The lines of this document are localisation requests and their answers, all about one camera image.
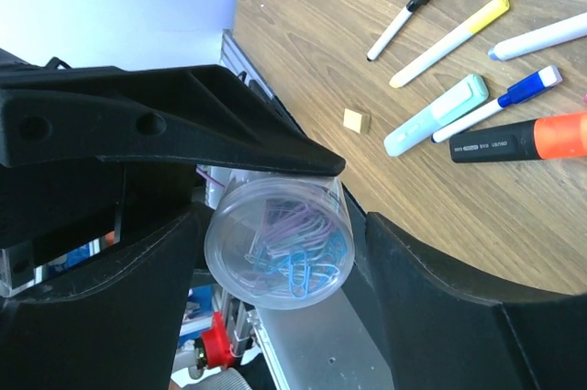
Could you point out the clear paperclip jar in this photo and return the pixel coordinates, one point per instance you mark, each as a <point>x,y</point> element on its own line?
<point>280,241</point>

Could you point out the yellow cap marker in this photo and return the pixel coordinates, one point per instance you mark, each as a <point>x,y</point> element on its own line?
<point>456,37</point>

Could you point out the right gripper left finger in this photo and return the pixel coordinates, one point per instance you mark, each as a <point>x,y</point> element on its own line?
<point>191,115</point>

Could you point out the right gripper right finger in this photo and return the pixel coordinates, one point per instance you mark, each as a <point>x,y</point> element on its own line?
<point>443,324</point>

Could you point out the mint green highlighter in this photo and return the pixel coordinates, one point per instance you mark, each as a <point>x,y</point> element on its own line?
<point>459,100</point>

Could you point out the purple cap white marker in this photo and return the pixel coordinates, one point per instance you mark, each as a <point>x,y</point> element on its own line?
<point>548,36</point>

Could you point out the orange black highlighter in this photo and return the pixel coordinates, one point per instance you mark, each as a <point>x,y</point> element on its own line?
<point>545,138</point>

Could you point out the blue cap whiteboard marker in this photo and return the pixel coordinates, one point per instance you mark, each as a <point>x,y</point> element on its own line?
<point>534,84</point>

